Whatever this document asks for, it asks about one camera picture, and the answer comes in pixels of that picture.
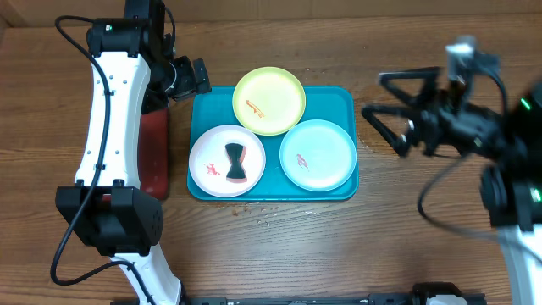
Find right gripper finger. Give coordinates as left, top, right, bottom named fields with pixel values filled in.
left=361, top=104, right=418, bottom=157
left=379, top=67, right=440, bottom=106

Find red green sponge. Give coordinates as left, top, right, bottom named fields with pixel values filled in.
left=225, top=143, right=247, bottom=183

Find white pink plate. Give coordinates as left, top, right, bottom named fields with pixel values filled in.
left=189, top=125, right=266, bottom=198

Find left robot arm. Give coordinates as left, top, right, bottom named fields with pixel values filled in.
left=55, top=1, right=211, bottom=304

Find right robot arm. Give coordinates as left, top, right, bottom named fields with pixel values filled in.
left=362, top=65, right=541, bottom=304

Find teal plastic tray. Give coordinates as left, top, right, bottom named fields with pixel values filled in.
left=190, top=86, right=359, bottom=202

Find dark red small tray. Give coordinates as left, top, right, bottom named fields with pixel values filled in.
left=138, top=108, right=169, bottom=200

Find yellow-green plate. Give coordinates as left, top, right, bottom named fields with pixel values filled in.
left=232, top=67, right=307, bottom=136

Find light blue plate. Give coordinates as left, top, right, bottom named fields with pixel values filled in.
left=279, top=119, right=357, bottom=192

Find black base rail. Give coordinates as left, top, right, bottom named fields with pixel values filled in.
left=110, top=281, right=488, bottom=305

